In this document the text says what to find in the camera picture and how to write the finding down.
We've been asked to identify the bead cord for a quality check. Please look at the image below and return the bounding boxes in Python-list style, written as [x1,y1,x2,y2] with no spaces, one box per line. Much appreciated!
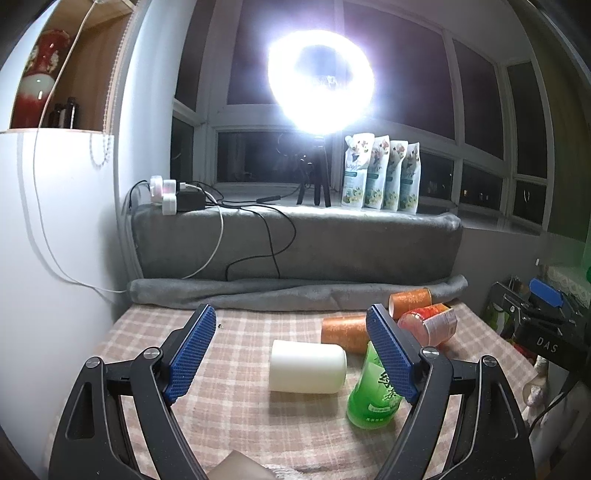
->
[90,0,136,168]

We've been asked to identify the beige object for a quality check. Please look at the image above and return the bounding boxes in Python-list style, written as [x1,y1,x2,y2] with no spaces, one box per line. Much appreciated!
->
[203,451,278,480]

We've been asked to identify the checked cloth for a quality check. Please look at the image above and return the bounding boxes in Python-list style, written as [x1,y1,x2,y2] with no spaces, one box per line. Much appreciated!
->
[90,300,532,480]

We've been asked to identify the white window frame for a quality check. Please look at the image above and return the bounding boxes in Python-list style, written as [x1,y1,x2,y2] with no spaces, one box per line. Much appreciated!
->
[171,0,555,237]

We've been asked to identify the ring light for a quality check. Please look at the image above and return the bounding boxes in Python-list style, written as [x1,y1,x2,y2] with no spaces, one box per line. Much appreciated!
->
[268,30,376,136]

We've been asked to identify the red labelled plastic jar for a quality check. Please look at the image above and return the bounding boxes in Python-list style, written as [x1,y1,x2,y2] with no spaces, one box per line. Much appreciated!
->
[398,303,458,347]

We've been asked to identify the black tripod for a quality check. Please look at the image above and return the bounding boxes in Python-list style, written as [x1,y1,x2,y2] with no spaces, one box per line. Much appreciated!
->
[295,134,332,208]

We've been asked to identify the red vase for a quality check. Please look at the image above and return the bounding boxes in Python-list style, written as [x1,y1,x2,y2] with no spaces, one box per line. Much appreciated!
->
[10,28,70,129]

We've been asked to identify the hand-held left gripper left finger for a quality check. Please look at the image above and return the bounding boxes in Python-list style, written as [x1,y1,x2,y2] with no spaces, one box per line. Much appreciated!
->
[48,303,218,480]

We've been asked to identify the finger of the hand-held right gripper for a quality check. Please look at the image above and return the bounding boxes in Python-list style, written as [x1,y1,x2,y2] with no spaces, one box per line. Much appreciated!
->
[529,277,564,308]

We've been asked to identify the grey cushion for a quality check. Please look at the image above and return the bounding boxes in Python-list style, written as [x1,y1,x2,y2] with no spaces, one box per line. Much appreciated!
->
[131,203,464,282]

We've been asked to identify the rolled grey blanket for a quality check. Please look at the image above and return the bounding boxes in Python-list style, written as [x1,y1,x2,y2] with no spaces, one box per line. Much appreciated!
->
[127,274,468,312]

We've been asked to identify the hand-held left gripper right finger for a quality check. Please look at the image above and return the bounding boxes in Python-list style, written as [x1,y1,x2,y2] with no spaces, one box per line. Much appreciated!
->
[366,303,539,480]

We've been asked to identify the orange glitter cup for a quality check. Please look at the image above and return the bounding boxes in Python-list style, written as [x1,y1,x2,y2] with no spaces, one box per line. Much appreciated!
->
[388,287,432,321]
[321,314,376,355]

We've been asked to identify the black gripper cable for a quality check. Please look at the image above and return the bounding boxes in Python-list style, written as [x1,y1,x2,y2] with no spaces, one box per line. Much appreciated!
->
[526,369,579,435]

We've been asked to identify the white green refill pouch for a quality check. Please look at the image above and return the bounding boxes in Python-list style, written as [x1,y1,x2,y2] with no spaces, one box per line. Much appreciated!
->
[363,135,393,210]
[342,133,375,209]
[399,143,422,214]
[384,141,409,212]

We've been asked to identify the white plug adapters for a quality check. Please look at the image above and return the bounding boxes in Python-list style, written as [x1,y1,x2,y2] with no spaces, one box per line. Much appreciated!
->
[148,175,178,216]

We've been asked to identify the white cup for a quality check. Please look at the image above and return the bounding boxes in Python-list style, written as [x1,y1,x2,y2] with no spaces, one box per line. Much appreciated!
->
[270,340,347,394]

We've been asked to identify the white cable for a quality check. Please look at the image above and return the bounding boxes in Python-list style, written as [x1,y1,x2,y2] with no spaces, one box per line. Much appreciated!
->
[32,0,225,294]

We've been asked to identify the wooden shelf niche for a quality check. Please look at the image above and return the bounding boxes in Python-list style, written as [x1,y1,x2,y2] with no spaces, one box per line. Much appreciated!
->
[9,0,136,134]

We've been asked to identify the green plastic bottle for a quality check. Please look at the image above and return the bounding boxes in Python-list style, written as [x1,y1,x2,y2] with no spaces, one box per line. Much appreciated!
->
[347,340,403,430]

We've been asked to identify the black charger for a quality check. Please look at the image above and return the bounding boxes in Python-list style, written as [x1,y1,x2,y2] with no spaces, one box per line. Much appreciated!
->
[178,191,207,213]

